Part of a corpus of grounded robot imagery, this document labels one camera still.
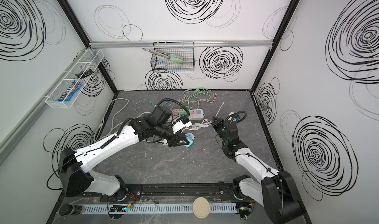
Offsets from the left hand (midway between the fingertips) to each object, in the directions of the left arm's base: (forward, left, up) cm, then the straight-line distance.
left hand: (187, 141), depth 70 cm
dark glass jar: (-27, +50, -11) cm, 58 cm away
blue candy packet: (+18, +59, +14) cm, 63 cm away
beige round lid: (-25, -7, -14) cm, 29 cm away
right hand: (+16, -14, -2) cm, 22 cm away
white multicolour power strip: (+29, -4, -18) cm, 34 cm away
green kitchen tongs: (+50, +12, +14) cm, 54 cm away
